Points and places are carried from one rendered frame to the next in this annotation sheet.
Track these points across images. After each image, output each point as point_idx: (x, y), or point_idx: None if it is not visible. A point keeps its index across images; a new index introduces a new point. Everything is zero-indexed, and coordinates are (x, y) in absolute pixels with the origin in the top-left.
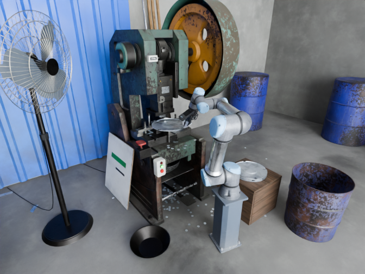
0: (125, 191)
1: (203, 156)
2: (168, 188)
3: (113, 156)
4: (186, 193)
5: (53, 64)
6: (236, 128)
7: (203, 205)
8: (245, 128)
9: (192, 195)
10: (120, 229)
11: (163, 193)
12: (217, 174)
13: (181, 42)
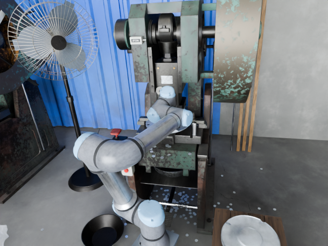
0: None
1: (201, 180)
2: (170, 194)
3: None
4: (194, 212)
5: (59, 40)
6: (88, 159)
7: (193, 239)
8: (99, 165)
9: (195, 219)
10: (108, 204)
11: (174, 197)
12: (117, 207)
13: (185, 19)
